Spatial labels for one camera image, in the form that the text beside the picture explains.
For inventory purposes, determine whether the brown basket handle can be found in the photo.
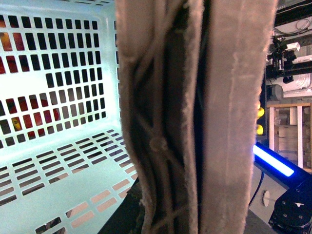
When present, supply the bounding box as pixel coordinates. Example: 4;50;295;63
116;0;277;234

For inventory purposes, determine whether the light blue plastic basket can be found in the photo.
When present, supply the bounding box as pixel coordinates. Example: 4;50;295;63
0;0;137;234

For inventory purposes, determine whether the blue led light bar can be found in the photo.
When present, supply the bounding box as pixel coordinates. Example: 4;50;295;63
253;145;294;176

